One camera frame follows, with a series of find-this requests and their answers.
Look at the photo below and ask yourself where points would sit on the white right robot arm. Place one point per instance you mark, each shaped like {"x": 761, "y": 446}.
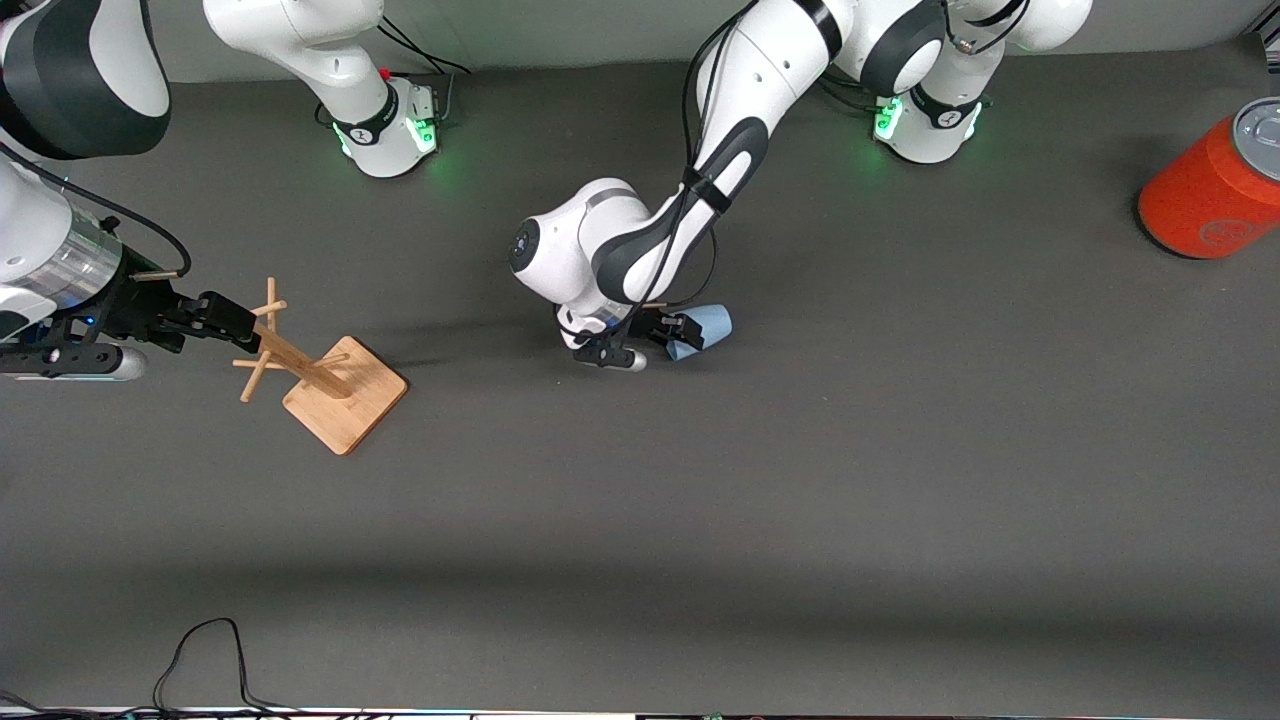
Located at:
{"x": 60, "y": 70}

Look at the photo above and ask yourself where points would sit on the wooden cup rack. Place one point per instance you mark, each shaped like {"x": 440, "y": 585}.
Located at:
{"x": 345, "y": 405}

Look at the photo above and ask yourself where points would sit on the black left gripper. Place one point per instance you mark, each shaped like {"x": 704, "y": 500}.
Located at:
{"x": 648, "y": 323}

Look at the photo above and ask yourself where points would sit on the short wooden peg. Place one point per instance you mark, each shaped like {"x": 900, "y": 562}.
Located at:
{"x": 155, "y": 275}

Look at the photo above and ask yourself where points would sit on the dark grey table mat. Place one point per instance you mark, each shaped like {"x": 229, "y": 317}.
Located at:
{"x": 640, "y": 480}

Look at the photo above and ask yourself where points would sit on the orange drink can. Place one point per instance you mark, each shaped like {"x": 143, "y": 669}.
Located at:
{"x": 1200, "y": 190}

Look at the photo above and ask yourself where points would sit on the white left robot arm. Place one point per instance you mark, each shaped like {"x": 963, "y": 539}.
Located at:
{"x": 760, "y": 70}

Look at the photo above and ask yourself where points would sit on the black frame rail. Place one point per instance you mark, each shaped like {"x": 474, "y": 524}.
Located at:
{"x": 1270, "y": 38}

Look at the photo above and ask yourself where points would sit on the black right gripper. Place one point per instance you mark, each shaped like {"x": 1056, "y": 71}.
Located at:
{"x": 137, "y": 306}

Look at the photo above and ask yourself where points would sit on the light blue cup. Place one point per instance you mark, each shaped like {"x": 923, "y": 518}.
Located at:
{"x": 715, "y": 325}

